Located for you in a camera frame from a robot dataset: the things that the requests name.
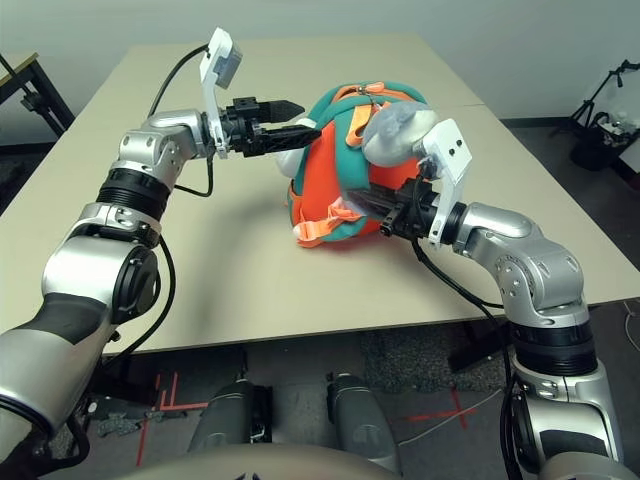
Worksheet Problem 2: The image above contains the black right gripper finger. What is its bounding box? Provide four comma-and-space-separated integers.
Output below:
356, 199, 397, 219
349, 186, 402, 204

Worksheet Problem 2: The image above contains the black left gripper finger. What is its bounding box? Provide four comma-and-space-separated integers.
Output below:
261, 99, 308, 124
256, 126, 323, 154

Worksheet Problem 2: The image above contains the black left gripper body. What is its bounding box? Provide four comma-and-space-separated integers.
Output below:
222, 96, 274, 159

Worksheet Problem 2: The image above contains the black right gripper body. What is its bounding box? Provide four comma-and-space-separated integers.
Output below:
379, 177, 442, 242

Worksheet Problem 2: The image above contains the orange and teal backpack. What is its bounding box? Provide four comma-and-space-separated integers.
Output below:
287, 82, 436, 249

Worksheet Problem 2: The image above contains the grey plush zipper toy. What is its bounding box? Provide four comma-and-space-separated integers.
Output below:
360, 99, 441, 166

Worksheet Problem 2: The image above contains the black table foot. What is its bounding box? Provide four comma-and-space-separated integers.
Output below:
449, 319, 511, 371

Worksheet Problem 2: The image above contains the black bag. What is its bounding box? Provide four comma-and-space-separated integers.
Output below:
569, 109, 636, 171

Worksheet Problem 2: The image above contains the grey robot right leg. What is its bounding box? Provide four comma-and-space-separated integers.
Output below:
327, 370, 404, 474

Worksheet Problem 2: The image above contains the grey robot leg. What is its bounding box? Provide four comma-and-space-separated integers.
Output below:
192, 379, 276, 449
327, 370, 404, 474

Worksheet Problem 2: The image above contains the black tripod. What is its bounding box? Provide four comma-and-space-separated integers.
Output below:
569, 58, 640, 126

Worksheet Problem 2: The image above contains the grey robot left leg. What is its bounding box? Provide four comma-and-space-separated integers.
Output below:
192, 379, 276, 449

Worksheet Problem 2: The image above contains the grey robot torso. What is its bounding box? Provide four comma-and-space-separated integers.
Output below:
129, 444, 401, 480

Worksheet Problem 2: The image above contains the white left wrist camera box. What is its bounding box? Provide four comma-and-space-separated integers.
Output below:
198, 27, 245, 161

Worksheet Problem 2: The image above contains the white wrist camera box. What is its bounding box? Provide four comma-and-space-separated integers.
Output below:
414, 118, 474, 246
198, 27, 245, 161

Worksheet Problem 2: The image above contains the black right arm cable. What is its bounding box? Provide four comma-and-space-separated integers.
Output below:
409, 234, 521, 480

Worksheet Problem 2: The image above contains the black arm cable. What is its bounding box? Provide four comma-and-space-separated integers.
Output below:
409, 234, 521, 480
64, 43, 217, 480

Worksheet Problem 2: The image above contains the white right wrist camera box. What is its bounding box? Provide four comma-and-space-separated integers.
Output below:
414, 118, 474, 246

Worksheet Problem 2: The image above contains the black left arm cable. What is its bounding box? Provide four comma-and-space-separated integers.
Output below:
64, 43, 217, 480

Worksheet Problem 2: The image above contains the beige side table black frame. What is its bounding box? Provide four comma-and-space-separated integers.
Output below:
0, 51, 76, 146

